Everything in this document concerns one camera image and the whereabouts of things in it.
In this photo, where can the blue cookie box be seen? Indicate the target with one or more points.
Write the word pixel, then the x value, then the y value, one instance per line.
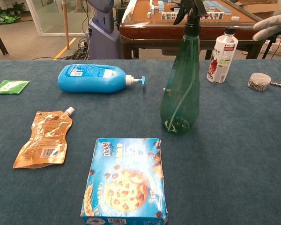
pixel 124 182

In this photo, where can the brown cardboard box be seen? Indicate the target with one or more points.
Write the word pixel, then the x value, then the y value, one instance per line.
pixel 260 9

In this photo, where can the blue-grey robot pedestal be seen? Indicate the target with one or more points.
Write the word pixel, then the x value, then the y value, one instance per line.
pixel 103 42

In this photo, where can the green foil sachet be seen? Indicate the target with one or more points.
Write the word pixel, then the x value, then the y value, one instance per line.
pixel 10 86

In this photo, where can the blue table cloth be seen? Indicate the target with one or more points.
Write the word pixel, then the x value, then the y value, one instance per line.
pixel 224 164

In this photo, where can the single white mahjong tile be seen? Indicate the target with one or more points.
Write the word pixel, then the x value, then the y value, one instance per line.
pixel 235 18

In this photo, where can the green transparent spray bottle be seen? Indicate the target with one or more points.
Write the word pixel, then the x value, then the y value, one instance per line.
pixel 182 93

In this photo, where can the round clear clip container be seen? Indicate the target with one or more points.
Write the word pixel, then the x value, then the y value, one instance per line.
pixel 258 82

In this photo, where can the black tripod stand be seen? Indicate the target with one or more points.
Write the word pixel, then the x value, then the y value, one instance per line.
pixel 269 47

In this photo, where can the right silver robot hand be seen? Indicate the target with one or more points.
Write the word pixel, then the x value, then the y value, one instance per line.
pixel 271 25

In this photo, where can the brown mahjong table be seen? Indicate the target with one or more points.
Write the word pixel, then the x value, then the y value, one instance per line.
pixel 154 29

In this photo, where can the orange spout pouch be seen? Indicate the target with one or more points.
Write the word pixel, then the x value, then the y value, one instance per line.
pixel 44 138

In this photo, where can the green plastic bag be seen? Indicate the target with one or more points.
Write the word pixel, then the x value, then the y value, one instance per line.
pixel 4 18

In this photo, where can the metal twist drill bit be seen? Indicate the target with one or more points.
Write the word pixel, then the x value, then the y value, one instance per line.
pixel 277 84

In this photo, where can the face-up mahjong tile row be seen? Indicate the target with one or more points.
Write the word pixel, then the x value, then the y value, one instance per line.
pixel 213 16

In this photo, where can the blue pump dispenser bottle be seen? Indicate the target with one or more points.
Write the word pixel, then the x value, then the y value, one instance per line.
pixel 89 79

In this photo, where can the white drink bottle black cap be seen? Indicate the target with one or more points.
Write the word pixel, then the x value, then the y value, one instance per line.
pixel 220 61

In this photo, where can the green potted plants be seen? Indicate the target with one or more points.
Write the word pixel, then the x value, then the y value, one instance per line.
pixel 18 7

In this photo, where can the wooden pole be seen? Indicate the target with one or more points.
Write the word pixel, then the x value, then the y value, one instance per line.
pixel 65 28

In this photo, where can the white glass partition frame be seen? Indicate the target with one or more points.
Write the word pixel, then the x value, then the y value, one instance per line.
pixel 61 34

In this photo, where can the dark slanted table leg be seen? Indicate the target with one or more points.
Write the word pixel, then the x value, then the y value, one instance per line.
pixel 0 42

